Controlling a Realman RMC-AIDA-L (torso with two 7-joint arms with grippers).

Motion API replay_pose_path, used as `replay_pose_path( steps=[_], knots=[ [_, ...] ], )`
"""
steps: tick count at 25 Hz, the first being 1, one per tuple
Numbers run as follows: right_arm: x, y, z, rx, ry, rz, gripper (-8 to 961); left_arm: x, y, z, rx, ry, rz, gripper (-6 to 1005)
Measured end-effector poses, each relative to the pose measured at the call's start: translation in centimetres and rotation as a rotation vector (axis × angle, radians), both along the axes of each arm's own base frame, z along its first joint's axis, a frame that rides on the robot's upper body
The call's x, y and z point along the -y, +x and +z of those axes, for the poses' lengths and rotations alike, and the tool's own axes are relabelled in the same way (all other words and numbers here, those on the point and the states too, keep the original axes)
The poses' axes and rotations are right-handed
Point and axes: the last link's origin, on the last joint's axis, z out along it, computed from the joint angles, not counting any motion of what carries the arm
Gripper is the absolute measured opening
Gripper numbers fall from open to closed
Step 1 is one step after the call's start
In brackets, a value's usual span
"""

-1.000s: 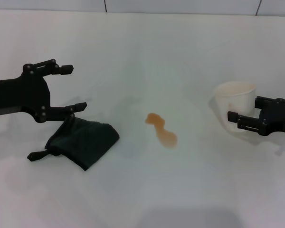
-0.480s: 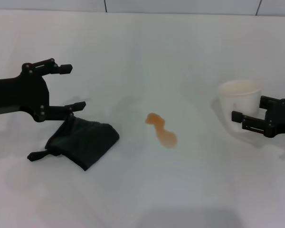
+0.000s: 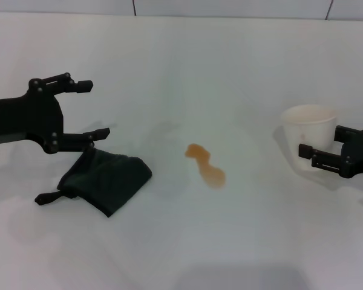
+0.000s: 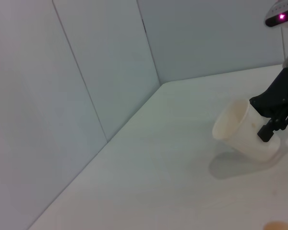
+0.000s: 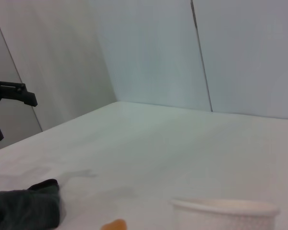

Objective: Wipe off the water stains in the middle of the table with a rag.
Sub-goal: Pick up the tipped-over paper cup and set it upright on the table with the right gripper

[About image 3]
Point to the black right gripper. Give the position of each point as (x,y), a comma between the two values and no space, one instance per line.
(361,160)

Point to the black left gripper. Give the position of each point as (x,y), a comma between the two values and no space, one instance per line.
(30,117)

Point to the white paper cup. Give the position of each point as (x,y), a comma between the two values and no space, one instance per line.
(308,133)

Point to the dark blue rag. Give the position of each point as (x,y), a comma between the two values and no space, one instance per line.
(109,181)

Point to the orange-brown liquid stain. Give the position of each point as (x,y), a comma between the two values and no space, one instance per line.
(213,176)

